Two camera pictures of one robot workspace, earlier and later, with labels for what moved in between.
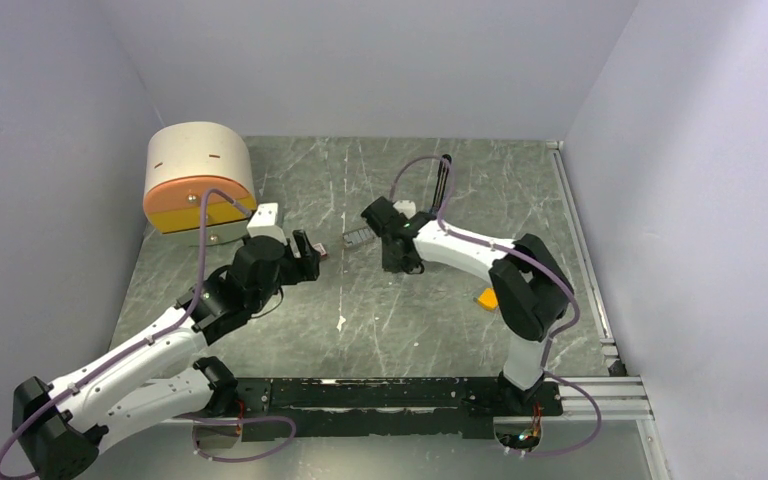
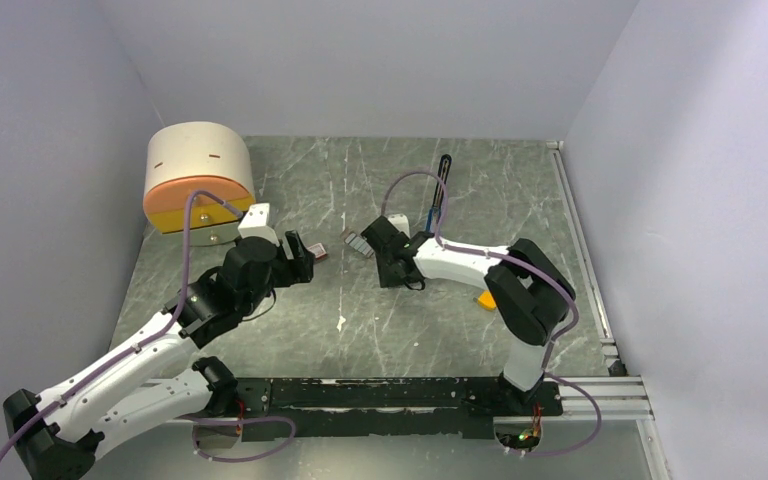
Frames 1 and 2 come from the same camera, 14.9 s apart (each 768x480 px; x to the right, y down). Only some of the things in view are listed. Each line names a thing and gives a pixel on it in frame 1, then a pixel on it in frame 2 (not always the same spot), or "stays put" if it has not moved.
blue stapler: [443, 176] stays put
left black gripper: [304, 267] stays put
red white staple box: [320, 249] stays put
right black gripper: [390, 264] to [386, 279]
